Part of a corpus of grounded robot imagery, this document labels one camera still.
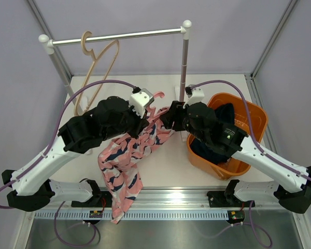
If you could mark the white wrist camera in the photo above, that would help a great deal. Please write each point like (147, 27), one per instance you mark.
(195, 94)
(140, 99)

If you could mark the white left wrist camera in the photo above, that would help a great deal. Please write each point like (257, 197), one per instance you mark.
(140, 99)

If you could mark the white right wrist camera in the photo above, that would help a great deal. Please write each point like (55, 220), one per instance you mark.
(195, 94)

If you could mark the orange plastic basket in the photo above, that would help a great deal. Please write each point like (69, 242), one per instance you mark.
(232, 168)

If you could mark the pink shark print shorts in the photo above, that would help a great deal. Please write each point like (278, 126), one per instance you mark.
(118, 162)

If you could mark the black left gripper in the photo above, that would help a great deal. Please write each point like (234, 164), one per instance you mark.
(141, 124)

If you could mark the pink plastic hanger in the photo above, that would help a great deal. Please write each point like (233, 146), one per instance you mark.
(156, 109)

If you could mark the aluminium rail with cable duct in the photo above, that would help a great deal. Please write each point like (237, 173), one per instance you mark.
(151, 204)

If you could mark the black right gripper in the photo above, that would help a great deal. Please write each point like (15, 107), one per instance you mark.
(175, 112)

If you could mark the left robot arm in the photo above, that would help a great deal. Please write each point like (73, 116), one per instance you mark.
(32, 188)

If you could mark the white clothes rack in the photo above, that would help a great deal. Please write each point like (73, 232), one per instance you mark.
(185, 30)

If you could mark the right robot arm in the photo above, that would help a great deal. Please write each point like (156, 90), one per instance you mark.
(291, 183)

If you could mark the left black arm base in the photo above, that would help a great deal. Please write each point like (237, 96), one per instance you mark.
(104, 201)

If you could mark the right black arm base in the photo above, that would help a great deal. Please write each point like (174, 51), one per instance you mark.
(222, 198)

